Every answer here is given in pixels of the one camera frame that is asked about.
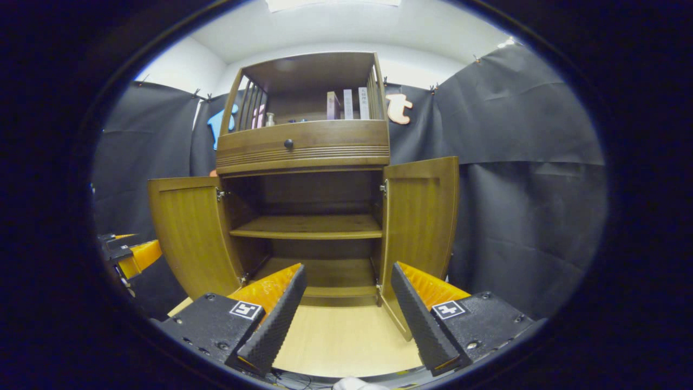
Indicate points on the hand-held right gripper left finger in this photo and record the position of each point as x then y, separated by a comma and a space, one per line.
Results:
279, 322

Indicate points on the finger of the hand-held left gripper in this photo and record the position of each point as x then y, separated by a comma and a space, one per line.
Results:
142, 255
116, 241

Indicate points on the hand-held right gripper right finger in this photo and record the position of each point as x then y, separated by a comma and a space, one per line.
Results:
422, 322

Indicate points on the wooden cabinet door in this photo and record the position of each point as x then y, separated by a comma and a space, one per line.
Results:
189, 233
419, 227

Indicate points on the wooden double-door shoe cabinet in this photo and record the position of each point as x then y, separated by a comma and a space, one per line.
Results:
308, 73

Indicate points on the wooden inner shelf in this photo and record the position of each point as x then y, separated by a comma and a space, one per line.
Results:
308, 226

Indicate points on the black backdrop cloth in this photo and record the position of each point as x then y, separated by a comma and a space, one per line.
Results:
514, 216

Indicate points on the small pump bottle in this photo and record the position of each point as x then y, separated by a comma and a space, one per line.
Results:
269, 120

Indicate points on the wooden drawer with black knob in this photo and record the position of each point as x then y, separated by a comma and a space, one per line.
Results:
335, 141

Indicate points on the purple book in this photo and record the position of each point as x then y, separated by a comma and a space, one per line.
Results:
333, 106

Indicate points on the white book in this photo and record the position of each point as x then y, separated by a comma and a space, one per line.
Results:
364, 104

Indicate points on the grey book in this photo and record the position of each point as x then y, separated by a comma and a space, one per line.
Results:
348, 105

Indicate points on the small ceiling light panel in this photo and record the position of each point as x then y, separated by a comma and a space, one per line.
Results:
506, 42

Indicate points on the large ceiling light panel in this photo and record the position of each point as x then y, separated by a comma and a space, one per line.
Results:
333, 4

